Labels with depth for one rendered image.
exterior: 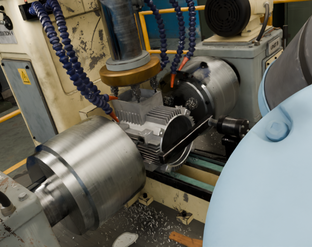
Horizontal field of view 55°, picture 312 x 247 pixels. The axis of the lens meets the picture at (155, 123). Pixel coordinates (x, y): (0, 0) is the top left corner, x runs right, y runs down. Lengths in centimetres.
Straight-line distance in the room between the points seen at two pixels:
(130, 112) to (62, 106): 22
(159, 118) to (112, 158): 21
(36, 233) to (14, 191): 9
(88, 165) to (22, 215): 18
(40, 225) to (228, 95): 71
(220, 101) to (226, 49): 26
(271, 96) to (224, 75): 80
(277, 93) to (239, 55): 94
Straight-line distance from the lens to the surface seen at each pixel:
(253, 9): 131
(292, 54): 22
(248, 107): 124
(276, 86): 25
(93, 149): 70
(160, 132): 81
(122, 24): 83
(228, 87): 105
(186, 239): 88
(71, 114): 101
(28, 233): 61
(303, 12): 386
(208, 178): 95
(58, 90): 97
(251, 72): 118
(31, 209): 59
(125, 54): 84
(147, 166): 89
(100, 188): 69
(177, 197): 93
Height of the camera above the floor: 147
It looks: 27 degrees down
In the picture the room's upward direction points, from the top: 12 degrees counter-clockwise
